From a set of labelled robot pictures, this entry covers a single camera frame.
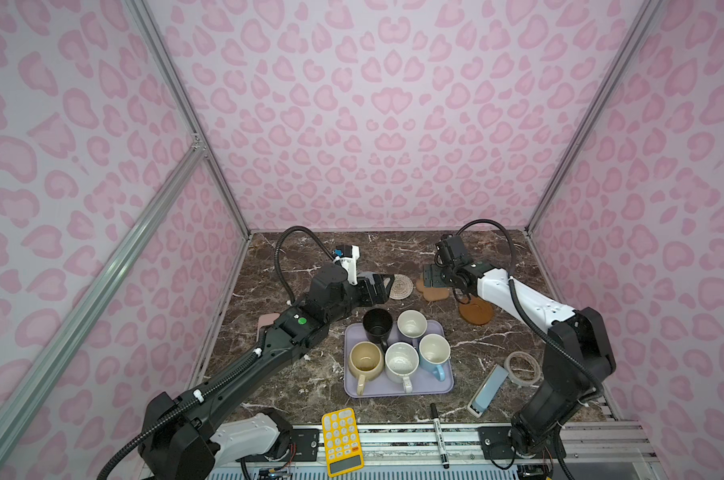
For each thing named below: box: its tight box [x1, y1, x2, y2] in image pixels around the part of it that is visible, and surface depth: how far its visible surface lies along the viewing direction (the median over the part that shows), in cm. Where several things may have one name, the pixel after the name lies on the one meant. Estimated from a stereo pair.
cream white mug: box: [385, 341, 420, 394], surface depth 82 cm
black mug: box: [362, 308, 394, 349], surface depth 87 cm
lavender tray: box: [343, 320, 455, 398], surface depth 84 cm
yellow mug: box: [348, 341, 384, 396], surface depth 80 cm
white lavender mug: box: [396, 309, 428, 339], surface depth 89 cm
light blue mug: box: [419, 333, 451, 383], surface depth 82 cm
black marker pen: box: [430, 403, 450, 469], surface depth 75 cm
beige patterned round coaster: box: [384, 274, 414, 300], surface depth 105 cm
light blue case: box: [467, 364, 509, 418], surface depth 82 cm
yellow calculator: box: [321, 407, 365, 478], surface depth 74 cm
